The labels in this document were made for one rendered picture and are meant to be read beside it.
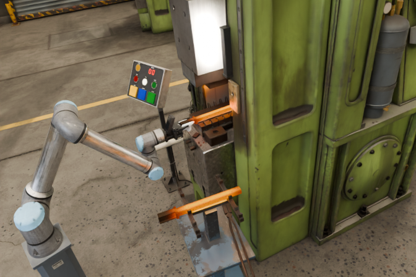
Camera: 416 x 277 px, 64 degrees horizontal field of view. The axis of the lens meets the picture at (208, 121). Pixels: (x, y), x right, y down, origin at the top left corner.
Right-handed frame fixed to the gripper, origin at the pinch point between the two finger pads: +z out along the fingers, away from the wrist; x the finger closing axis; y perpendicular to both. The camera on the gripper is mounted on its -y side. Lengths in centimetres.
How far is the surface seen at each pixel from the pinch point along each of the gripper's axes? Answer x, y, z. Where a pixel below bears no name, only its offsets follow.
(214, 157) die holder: 22.1, 16.0, 2.7
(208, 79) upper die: 7.6, -28.2, 12.6
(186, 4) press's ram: 10, -73, 6
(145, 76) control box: -57, -12, -10
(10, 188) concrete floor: -137, 95, -152
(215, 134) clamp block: 17.8, 3.3, 7.5
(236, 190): 62, 5, -4
